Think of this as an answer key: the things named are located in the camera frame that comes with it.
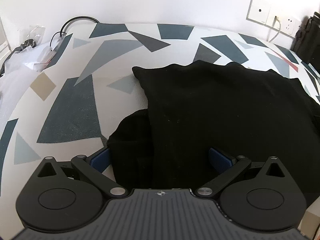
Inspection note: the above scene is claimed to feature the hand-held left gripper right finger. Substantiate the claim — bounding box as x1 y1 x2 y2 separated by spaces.
195 147 286 198

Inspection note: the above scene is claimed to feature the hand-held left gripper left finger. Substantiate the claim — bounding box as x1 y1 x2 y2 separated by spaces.
37 148 128 198

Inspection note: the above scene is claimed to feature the black garment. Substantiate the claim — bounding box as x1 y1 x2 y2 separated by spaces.
107 60 320 205

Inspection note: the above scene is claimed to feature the beige box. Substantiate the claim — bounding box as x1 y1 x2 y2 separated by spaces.
303 202 320 239

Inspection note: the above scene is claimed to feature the clear plastic bag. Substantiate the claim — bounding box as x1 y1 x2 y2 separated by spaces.
0 24 66 100

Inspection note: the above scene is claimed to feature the black bag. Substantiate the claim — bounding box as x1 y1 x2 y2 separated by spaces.
291 12 320 67

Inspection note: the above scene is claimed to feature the white power socket plate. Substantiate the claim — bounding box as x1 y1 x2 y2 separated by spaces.
279 17 302 38

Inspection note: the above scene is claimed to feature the white network cable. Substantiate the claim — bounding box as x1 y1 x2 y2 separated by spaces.
268 17 282 43

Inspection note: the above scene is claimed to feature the black cable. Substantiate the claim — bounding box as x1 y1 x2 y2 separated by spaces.
49 16 101 48

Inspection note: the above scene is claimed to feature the white network wall plate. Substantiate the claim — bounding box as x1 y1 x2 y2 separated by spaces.
266 14 286 34

